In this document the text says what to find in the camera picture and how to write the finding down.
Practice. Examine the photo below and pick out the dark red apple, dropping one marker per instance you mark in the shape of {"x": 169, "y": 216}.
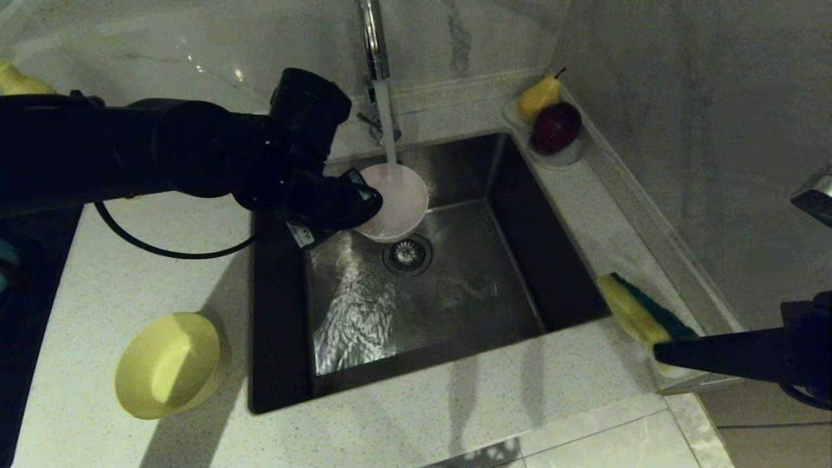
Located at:
{"x": 556, "y": 127}

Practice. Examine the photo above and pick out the small white dish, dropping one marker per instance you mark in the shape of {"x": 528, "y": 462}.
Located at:
{"x": 559, "y": 160}

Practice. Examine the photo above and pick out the metal sink drain strainer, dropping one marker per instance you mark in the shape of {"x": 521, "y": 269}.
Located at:
{"x": 407, "y": 257}

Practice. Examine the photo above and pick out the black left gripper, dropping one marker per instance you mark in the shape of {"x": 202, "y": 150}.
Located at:
{"x": 279, "y": 185}

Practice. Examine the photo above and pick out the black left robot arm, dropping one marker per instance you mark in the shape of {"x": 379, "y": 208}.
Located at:
{"x": 97, "y": 149}

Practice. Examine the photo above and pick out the light wooden cabinet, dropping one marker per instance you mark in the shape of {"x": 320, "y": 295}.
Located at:
{"x": 767, "y": 442}

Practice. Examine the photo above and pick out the yellow and green sponge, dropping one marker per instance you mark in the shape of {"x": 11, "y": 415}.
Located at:
{"x": 634, "y": 312}

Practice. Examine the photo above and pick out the yellow plastic bowl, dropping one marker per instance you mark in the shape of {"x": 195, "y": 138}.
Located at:
{"x": 166, "y": 364}

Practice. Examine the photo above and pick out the yellow pear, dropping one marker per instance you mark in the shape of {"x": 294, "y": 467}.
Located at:
{"x": 536, "y": 101}

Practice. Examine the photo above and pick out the pink plastic bowl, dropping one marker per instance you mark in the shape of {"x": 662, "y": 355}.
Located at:
{"x": 400, "y": 201}

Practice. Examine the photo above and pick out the black induction cooktop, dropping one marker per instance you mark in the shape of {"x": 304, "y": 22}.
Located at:
{"x": 26, "y": 364}

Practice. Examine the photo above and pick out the stainless steel sink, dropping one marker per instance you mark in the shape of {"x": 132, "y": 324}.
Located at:
{"x": 487, "y": 312}

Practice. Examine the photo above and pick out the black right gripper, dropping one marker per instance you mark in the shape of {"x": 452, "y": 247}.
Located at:
{"x": 809, "y": 344}

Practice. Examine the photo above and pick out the yellow detergent bottle red label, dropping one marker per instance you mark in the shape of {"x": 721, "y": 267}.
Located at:
{"x": 19, "y": 81}

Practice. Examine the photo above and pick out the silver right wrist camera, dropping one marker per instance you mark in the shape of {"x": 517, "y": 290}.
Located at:
{"x": 812, "y": 195}

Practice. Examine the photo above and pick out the chrome faucet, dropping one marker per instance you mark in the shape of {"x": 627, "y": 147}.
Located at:
{"x": 376, "y": 39}

